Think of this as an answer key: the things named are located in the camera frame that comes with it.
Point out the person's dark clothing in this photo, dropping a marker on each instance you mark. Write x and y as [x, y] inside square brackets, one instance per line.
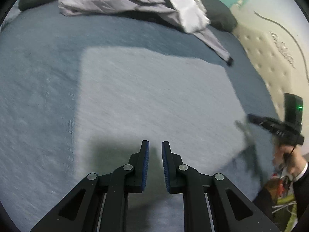
[263, 203]

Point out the orange white packaging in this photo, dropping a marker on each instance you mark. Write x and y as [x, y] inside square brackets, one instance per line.
[280, 186]

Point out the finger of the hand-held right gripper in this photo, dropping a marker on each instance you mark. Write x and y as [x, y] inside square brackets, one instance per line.
[257, 120]

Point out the light grey blanket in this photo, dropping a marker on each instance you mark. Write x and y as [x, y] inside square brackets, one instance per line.
[9, 17]

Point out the white garment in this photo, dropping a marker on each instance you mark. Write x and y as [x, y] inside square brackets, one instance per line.
[188, 12]

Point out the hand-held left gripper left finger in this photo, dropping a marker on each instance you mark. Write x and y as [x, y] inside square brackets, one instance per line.
[146, 166]

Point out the light grey jacket black cuffs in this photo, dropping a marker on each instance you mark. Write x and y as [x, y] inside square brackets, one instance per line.
[108, 0]

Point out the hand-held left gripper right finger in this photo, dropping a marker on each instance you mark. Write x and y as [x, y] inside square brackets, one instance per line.
[165, 166]

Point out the person's right hand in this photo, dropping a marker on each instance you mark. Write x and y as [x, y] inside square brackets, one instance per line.
[295, 160]

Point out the grey knit sweater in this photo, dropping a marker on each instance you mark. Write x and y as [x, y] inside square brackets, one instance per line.
[144, 96]

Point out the dark grey long pillow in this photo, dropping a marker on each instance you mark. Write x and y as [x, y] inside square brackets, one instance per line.
[217, 12]

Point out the person's right forearm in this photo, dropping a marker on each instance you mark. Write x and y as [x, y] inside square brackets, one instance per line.
[304, 193]

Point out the cream tufted headboard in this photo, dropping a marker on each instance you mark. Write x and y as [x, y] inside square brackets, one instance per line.
[265, 60]

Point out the yellow green cloth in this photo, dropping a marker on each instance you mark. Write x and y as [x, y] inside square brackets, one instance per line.
[289, 217]

